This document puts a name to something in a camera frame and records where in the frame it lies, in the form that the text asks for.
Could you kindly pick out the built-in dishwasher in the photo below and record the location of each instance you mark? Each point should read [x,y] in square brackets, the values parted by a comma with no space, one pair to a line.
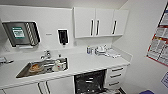
[90,74]

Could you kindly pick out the bottle with blue label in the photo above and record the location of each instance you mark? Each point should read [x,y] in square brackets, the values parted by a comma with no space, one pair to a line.
[88,50]

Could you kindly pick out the small pale bottle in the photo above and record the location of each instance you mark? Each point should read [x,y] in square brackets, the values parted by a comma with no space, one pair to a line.
[92,51]

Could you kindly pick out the stack of white dishes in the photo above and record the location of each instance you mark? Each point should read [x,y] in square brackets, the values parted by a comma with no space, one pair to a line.
[101,50]

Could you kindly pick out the black soap dispenser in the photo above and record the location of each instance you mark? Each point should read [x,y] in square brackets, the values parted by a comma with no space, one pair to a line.
[63,36]

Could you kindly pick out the small chrome sink knob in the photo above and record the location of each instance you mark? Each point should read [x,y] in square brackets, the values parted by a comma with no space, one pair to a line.
[60,55]

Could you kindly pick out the white dish cloth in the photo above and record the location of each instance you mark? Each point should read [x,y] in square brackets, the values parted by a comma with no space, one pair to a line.
[114,53]

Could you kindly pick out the white mug with red print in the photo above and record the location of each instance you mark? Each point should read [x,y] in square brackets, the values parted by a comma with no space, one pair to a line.
[59,65]

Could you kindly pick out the white drawer front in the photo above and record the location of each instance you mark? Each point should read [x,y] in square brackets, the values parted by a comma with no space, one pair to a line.
[108,72]
[107,79]
[106,86]

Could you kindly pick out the chrome sink faucet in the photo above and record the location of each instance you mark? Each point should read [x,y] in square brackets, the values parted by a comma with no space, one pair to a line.
[46,55]

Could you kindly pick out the white plate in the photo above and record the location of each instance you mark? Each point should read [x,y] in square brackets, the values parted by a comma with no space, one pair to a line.
[52,69]

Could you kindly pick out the white base cabinet door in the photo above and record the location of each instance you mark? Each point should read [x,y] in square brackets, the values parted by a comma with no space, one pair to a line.
[20,90]
[61,86]

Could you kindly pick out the steel kitchen sink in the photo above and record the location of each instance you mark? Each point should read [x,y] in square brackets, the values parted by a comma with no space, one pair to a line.
[46,74]

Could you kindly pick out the bowl with orange food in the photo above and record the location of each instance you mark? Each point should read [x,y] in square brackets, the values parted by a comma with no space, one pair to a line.
[34,68]

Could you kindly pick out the steel paper towel dispenser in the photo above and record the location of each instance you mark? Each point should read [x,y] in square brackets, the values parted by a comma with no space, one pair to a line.
[20,33]

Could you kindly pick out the small wall label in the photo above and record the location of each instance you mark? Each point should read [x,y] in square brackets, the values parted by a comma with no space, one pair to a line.
[49,34]

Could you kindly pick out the red white wall poster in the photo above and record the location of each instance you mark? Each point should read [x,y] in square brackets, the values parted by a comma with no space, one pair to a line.
[158,40]

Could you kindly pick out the white wall paper notice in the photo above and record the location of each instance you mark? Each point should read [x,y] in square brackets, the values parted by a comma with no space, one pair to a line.
[165,80]

